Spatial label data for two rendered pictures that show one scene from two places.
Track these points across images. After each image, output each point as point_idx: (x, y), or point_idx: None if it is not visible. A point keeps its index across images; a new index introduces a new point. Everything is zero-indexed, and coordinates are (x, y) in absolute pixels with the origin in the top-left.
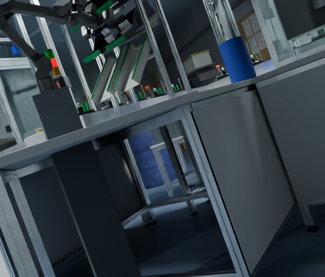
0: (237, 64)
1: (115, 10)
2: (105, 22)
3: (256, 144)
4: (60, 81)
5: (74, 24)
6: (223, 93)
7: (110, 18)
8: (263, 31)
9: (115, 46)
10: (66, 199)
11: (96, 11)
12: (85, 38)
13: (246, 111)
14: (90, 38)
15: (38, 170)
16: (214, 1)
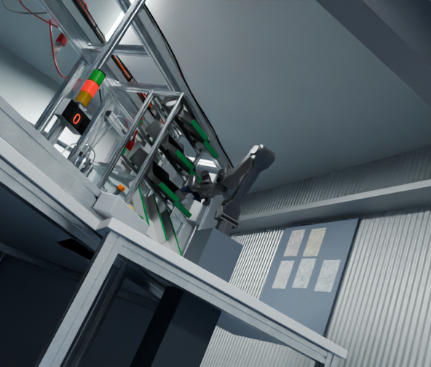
0: None
1: (139, 137)
2: (206, 202)
3: (97, 344)
4: (84, 121)
5: (225, 196)
6: (132, 292)
7: (209, 204)
8: None
9: (180, 210)
10: (178, 351)
11: (194, 173)
12: (192, 187)
13: (111, 311)
14: (153, 157)
15: (93, 249)
16: (89, 170)
